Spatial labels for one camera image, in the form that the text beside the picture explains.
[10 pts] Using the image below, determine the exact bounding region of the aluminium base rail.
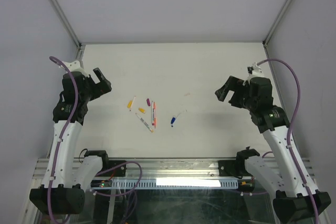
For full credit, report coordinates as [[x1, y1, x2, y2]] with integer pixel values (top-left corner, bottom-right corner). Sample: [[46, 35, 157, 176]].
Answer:
[[33, 157, 314, 179]]

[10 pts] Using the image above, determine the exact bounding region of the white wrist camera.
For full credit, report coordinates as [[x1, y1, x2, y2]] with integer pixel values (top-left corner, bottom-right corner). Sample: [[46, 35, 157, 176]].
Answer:
[[63, 60, 83, 72], [247, 62, 264, 78]]

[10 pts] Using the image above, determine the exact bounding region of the long yellow pen cap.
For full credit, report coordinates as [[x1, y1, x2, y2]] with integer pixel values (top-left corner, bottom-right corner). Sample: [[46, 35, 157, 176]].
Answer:
[[127, 100, 133, 108]]

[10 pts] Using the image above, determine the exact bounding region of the blue pen cap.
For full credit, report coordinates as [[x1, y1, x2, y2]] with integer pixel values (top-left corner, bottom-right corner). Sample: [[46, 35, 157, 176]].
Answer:
[[171, 116, 176, 127]]

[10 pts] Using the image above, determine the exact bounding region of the orange highlighter pen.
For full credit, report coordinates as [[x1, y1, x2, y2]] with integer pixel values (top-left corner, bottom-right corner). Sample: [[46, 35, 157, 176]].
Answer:
[[153, 102, 157, 128]]

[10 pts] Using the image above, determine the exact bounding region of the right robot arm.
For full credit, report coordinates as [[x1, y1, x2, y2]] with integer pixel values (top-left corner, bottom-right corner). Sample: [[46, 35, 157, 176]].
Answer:
[[215, 76, 331, 223]]

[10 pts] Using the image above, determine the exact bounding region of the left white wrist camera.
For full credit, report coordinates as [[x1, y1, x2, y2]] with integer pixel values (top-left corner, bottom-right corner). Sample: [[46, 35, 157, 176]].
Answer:
[[63, 60, 83, 72]]

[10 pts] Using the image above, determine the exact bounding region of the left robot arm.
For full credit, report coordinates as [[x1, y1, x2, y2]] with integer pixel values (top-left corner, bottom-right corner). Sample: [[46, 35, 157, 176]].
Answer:
[[29, 68, 112, 215]]

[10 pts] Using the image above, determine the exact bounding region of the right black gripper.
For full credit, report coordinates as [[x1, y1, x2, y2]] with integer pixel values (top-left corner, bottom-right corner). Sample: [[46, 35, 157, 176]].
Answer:
[[215, 76, 257, 111]]

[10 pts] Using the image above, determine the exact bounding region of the white marker yellow end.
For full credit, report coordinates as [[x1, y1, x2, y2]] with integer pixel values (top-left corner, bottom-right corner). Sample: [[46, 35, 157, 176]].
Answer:
[[136, 113, 154, 133]]

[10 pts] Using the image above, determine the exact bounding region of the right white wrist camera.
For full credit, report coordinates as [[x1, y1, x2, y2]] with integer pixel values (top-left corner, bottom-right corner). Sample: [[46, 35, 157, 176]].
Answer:
[[247, 62, 264, 78]]

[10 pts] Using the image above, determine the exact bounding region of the thin white pen yellow end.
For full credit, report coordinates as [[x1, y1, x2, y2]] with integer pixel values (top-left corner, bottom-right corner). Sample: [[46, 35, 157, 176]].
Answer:
[[129, 96, 136, 111]]

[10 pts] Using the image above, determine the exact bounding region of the perforated cable duct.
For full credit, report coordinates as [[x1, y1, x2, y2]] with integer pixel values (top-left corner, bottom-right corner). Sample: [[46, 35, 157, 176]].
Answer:
[[90, 178, 241, 190]]

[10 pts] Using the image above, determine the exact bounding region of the white pen purple end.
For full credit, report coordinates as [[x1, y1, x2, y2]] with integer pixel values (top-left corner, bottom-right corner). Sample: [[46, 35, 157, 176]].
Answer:
[[151, 101, 155, 125]]

